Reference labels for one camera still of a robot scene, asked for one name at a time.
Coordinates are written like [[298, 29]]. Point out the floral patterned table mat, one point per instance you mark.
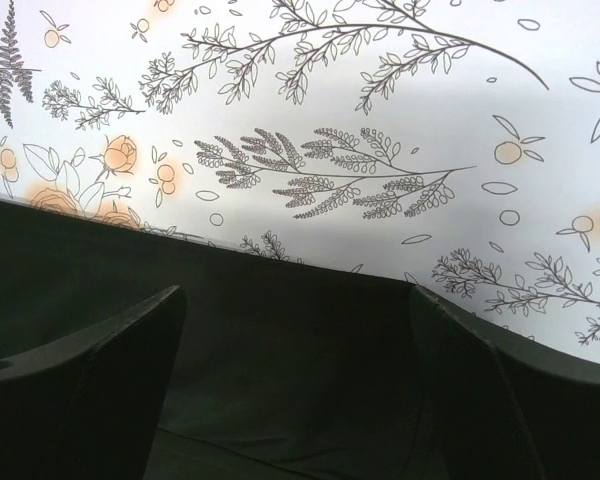
[[451, 144]]

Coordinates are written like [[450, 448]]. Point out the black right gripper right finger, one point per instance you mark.
[[507, 407]]

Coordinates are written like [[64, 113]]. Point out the black t shirt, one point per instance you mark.
[[283, 371]]

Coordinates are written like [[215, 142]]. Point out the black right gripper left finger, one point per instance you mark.
[[87, 405]]

